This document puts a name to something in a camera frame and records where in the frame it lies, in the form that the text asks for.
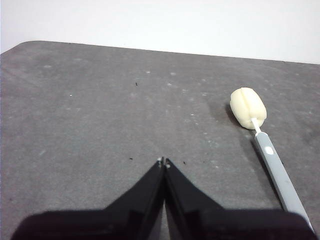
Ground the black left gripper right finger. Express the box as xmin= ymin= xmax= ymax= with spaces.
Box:
xmin=164 ymin=158 xmax=318 ymax=240

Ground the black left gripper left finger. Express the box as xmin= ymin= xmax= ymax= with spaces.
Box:
xmin=11 ymin=157 xmax=166 ymax=240

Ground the grey handled sponge cup brush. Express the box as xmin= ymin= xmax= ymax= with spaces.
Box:
xmin=229 ymin=86 xmax=315 ymax=232

